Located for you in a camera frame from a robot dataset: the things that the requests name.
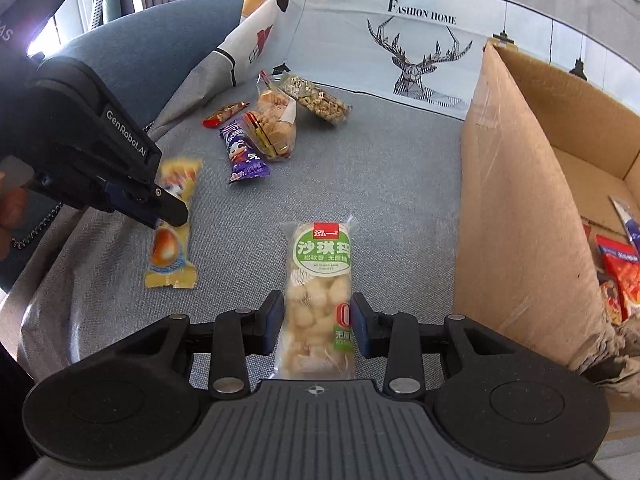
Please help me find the person's left hand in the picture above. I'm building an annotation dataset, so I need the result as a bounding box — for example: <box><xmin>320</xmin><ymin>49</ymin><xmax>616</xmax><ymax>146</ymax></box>
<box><xmin>0</xmin><ymin>182</ymin><xmax>26</xmax><ymax>261</ymax></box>

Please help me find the white blue stick packet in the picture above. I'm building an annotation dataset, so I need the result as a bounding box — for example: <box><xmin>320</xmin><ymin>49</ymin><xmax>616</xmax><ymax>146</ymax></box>
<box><xmin>610</xmin><ymin>195</ymin><xmax>640</xmax><ymax>251</ymax></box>

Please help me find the purple candy packet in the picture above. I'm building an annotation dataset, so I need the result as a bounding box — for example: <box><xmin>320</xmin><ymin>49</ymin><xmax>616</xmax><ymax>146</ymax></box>
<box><xmin>219</xmin><ymin>119</ymin><xmax>271</xmax><ymax>185</ymax></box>

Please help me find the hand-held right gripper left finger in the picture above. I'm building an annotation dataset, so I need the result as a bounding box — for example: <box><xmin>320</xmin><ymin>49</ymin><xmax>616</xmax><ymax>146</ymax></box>
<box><xmin>145</xmin><ymin>289</ymin><xmax>286</xmax><ymax>397</ymax></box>

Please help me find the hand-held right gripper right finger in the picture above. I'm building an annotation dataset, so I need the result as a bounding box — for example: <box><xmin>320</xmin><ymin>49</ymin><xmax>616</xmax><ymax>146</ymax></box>
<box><xmin>350</xmin><ymin>290</ymin><xmax>501</xmax><ymax>397</ymax></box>

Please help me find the yellow snack packet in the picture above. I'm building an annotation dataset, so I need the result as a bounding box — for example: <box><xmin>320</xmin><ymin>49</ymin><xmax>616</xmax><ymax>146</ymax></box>
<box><xmin>144</xmin><ymin>157</ymin><xmax>203</xmax><ymax>291</ymax></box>

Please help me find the red orange snack packet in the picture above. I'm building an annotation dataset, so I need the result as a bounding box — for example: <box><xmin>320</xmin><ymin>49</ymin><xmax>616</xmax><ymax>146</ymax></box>
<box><xmin>595</xmin><ymin>235</ymin><xmax>640</xmax><ymax>318</ymax></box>

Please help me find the cardboard box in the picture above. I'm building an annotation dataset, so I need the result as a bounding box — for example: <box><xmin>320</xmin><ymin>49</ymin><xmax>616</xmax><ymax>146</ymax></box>
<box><xmin>452</xmin><ymin>42</ymin><xmax>640</xmax><ymax>411</ymax></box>

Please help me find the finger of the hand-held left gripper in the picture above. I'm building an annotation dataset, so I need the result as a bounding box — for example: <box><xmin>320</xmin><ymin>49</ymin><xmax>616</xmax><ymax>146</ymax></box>
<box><xmin>102</xmin><ymin>177</ymin><xmax>191</xmax><ymax>231</ymax></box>

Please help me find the clear peanut packet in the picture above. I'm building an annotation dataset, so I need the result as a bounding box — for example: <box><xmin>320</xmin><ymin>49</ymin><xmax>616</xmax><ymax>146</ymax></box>
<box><xmin>272</xmin><ymin>72</ymin><xmax>353</xmax><ymax>123</ymax></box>

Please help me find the clear cracker packet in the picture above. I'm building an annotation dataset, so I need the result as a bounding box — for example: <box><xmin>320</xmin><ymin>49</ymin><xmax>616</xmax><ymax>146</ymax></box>
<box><xmin>245</xmin><ymin>72</ymin><xmax>298</xmax><ymax>161</ymax></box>

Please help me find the green label puffed rice bar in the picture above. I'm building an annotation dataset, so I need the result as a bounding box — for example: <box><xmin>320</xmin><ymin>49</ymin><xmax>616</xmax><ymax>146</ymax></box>
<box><xmin>272</xmin><ymin>215</ymin><xmax>358</xmax><ymax>381</ymax></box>

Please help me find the small red stick packet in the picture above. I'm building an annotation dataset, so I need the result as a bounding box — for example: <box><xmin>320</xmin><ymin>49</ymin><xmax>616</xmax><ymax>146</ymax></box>
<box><xmin>202</xmin><ymin>101</ymin><xmax>251</xmax><ymax>128</ymax></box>

